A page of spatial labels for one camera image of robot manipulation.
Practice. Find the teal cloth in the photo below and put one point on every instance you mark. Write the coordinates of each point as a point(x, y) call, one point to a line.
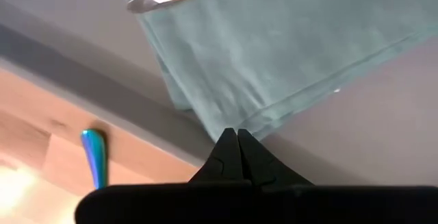
point(256, 46)

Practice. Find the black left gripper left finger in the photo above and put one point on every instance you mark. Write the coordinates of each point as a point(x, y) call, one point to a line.
point(226, 162)

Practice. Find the grey plastic tray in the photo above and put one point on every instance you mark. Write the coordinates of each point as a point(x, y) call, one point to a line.
point(376, 131)

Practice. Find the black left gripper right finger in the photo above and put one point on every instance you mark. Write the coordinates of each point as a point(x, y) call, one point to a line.
point(267, 172)

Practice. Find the iridescent purple teal fork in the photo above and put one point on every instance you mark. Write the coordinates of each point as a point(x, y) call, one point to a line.
point(95, 155)

